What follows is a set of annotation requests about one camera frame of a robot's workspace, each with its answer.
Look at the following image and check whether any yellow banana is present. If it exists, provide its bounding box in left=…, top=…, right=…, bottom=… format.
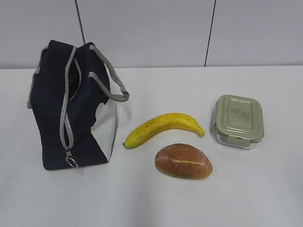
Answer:
left=123, top=113, right=205, bottom=149

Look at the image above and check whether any brown bread roll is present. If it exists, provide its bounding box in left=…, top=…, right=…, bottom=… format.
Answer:
left=155, top=143, right=213, bottom=180

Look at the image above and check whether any navy and white lunch bag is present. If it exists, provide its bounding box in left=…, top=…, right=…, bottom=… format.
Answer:
left=27, top=40, right=129, bottom=170

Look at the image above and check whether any glass container with green lid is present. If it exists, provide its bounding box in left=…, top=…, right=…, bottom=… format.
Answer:
left=212, top=95, right=265, bottom=149

